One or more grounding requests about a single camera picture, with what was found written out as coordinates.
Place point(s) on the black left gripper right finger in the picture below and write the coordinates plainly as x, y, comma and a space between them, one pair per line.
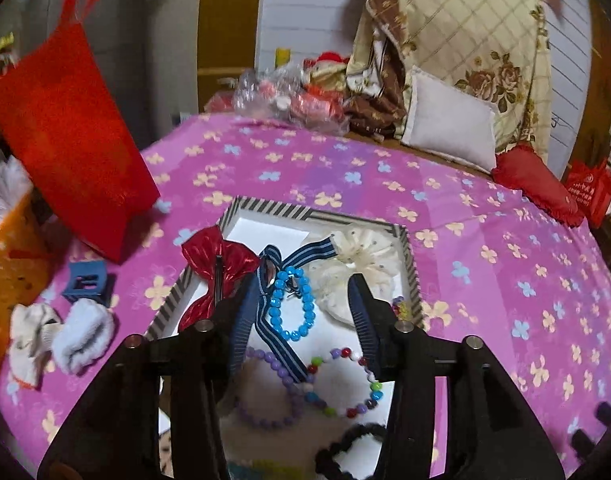
492, 433

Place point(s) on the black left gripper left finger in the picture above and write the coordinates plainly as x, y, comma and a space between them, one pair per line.
113, 430

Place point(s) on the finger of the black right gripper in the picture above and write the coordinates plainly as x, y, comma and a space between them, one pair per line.
582, 444
603, 413

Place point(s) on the cream dotted scrunchie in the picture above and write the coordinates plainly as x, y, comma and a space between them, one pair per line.
371, 253

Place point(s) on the navy striped ribbon bow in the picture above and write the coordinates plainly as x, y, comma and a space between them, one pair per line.
276, 278

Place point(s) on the light blue sock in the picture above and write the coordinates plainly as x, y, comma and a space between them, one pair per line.
84, 338

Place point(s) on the white work glove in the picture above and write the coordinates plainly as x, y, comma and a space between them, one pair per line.
32, 332

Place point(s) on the blue hair claw clip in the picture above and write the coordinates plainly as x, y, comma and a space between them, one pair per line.
89, 280

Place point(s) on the pink floral bed sheet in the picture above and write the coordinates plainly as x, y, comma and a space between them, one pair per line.
489, 262

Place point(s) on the orange plastic basket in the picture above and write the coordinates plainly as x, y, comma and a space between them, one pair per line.
26, 266

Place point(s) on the striped white tray box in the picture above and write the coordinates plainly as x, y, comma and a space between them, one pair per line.
272, 427

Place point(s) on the red bag on shelf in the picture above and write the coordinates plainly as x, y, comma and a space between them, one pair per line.
591, 188

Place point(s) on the red heart pillow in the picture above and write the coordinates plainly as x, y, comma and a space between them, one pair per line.
522, 169

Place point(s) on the red gift bag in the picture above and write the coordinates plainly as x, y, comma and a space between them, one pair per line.
60, 120

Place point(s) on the white cushion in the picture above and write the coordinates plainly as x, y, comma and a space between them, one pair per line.
447, 122

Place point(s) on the santa plush toy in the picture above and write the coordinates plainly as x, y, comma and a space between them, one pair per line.
327, 72

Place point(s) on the floral beige quilt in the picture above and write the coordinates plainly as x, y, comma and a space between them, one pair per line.
494, 50

